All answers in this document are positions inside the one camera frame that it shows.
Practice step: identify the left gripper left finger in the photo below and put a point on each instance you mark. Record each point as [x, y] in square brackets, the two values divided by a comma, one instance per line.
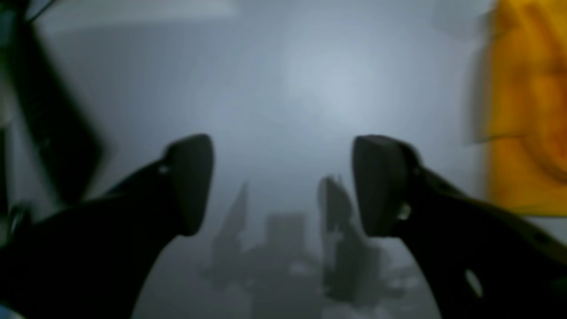
[91, 261]

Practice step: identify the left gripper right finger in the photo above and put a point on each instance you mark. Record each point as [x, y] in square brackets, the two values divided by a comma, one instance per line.
[480, 261]

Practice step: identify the yellow T-shirt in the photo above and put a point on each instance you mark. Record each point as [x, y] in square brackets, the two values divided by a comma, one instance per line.
[526, 108]

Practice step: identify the black keyboard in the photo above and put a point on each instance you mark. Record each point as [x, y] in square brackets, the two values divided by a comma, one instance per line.
[67, 146]

